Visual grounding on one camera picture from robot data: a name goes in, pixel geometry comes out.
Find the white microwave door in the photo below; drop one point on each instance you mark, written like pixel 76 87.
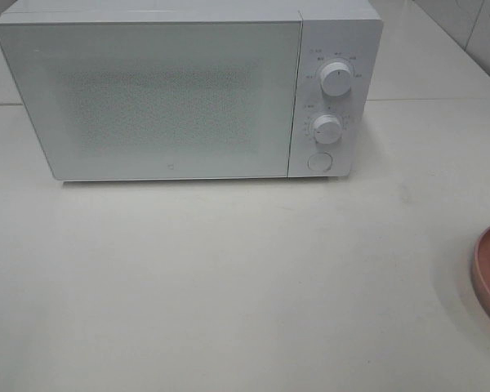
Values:
pixel 157 101

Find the lower white round knob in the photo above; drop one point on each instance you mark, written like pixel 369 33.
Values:
pixel 327 129

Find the upper white round knob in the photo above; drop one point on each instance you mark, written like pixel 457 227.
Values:
pixel 335 78

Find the round white door button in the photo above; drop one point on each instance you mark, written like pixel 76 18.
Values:
pixel 320 162

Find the white round knob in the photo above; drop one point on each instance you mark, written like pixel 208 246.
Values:
pixel 327 129
pixel 335 78

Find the white microwave oven body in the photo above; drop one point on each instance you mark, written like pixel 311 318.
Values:
pixel 330 30

